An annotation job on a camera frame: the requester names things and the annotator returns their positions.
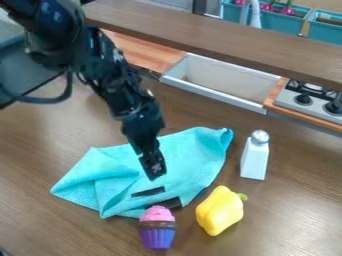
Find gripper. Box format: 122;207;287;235
118;97;169;182

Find turquoise cloth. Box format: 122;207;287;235
49;126;236;220

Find purple toy cupcake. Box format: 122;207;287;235
136;205;178;251

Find yellow toy pepper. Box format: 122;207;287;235
193;185;249;237

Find toy sink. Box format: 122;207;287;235
158;52;284;116

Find white salt shaker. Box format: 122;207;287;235
239;129;272;181

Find toy stove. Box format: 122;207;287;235
272;78;342;126

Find tap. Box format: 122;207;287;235
239;0;264;30

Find teal bin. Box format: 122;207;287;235
219;0;314;36
305;8;342;47

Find black cable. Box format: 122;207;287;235
0;68;75;105

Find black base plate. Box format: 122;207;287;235
0;41;70;109

